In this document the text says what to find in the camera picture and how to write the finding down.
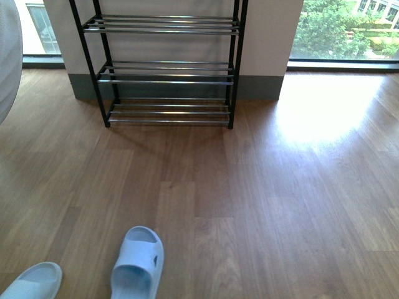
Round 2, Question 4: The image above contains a grey knit sneaker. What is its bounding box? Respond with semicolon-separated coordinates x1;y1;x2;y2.
1;1;23;123

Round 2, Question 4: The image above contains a light blue slide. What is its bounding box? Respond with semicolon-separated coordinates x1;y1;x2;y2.
1;262;62;299
110;226;165;298

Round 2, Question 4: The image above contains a black metal shoe rack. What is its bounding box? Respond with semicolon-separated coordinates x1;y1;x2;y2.
69;1;248;128

